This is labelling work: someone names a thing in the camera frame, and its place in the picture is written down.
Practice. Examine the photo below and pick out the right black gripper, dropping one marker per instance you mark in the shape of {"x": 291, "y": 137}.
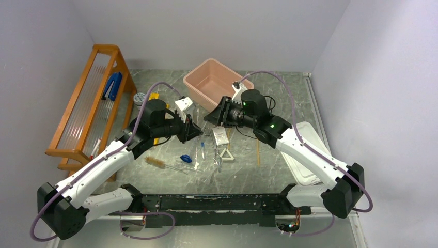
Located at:
{"x": 221, "y": 112}

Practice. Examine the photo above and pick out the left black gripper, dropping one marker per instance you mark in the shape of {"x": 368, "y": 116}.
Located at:
{"x": 189, "y": 130}

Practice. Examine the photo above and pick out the blue capped test tube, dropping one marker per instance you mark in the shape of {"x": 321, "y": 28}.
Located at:
{"x": 203, "y": 154}

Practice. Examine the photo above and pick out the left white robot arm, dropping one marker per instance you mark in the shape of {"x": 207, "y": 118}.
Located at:
{"x": 70, "y": 204}

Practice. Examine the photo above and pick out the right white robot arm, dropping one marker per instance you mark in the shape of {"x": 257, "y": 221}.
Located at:
{"x": 342, "y": 184}

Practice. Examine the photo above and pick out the yellow rubber tubing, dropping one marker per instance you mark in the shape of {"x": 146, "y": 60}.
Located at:
{"x": 257, "y": 143}

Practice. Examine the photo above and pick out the white powder zip bag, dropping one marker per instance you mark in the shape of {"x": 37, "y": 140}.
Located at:
{"x": 220, "y": 136}

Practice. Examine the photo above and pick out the pink plastic bin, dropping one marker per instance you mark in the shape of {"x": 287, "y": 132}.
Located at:
{"x": 209, "y": 81}

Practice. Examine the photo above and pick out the metal crucible tongs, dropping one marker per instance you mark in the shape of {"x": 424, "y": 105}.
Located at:
{"x": 217, "y": 160}

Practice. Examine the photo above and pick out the brown test tube brush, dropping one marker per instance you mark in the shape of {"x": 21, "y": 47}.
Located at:
{"x": 161, "y": 164}

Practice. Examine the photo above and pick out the white clay triangle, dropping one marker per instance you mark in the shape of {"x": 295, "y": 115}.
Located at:
{"x": 226, "y": 155}

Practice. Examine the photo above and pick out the yellow test tube rack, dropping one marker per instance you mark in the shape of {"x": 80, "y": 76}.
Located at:
{"x": 156, "y": 120}

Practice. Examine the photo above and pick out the blue clamp on rack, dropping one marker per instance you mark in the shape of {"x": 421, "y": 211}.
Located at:
{"x": 112, "y": 87}

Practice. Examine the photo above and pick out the wooden drying rack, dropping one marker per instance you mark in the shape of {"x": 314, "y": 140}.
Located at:
{"x": 87, "y": 118}

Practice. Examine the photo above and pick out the red tipped glass thermometer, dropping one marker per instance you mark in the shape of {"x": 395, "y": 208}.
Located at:
{"x": 95, "y": 150}

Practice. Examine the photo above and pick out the white plastic lid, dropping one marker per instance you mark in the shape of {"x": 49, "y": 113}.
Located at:
{"x": 302, "y": 162}

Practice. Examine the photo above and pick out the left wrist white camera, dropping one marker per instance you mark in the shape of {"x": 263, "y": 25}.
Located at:
{"x": 184, "y": 108}

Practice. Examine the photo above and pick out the wrist white camera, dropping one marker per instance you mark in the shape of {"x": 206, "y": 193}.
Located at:
{"x": 184, "y": 108}
{"x": 239, "y": 89}

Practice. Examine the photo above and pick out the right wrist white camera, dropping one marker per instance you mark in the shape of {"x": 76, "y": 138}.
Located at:
{"x": 239, "y": 89}

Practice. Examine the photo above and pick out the black ring stand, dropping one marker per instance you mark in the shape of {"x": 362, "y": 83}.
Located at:
{"x": 272, "y": 103}

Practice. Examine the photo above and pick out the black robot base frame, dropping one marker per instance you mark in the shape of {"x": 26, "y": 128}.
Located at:
{"x": 213, "y": 209}

